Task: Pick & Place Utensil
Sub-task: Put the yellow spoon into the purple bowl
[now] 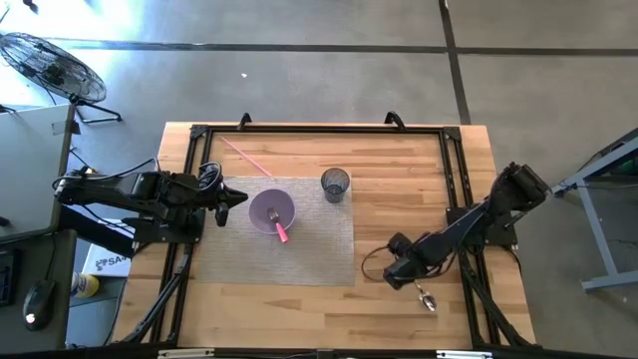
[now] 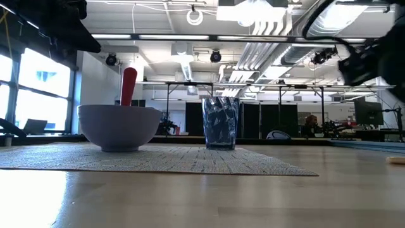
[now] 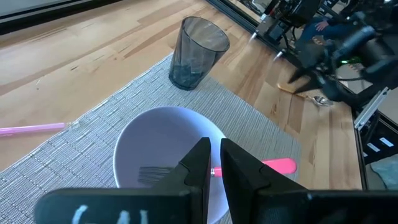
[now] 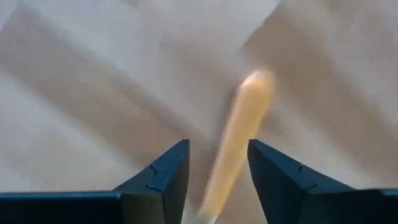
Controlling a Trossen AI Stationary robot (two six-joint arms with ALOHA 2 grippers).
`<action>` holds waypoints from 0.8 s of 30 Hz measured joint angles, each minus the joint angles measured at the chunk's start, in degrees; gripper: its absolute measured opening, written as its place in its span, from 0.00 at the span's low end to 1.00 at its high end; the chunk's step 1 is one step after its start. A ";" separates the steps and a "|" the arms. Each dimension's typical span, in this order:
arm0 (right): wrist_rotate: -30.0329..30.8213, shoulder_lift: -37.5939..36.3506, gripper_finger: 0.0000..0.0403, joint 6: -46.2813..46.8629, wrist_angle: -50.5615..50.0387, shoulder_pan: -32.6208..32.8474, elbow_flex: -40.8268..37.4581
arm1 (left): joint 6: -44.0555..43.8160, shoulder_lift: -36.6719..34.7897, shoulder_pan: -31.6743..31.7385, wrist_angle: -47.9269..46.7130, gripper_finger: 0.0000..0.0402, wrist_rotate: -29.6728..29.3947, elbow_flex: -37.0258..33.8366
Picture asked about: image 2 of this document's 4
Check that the white round bowl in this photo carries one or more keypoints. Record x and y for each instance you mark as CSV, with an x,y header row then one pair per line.
x,y
120,126

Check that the grey laptop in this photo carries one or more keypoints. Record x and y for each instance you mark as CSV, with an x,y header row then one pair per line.
x,y
35,126

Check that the person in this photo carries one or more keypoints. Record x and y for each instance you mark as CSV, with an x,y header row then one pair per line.
x,y
311,122

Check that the black metal table frame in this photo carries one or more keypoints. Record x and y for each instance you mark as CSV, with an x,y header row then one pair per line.
x,y
280,107

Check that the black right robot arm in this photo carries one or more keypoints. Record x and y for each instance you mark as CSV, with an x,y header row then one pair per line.
x,y
394,57

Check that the grey woven placemat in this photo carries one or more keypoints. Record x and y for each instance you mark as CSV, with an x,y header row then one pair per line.
x,y
190,161

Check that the black hanging camera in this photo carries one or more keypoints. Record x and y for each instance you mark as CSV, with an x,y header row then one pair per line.
x,y
320,57
111,59
215,56

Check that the pale wooden utensil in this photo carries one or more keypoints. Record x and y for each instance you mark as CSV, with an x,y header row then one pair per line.
x,y
397,160

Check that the black slanted bar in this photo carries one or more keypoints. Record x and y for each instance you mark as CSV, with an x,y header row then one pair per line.
x,y
12,128

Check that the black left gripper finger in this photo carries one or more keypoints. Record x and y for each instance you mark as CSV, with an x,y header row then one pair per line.
x,y
76,39

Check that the black and white rounded object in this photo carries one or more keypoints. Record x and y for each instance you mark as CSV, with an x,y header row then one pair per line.
x,y
277,135

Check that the black partition panels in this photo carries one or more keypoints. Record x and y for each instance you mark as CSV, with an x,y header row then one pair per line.
x,y
269,120

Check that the window with dark frame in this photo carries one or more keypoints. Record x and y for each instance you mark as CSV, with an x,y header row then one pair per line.
x,y
41,101

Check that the blue faceted plastic tumbler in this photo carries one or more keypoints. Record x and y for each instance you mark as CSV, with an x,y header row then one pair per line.
x,y
220,123

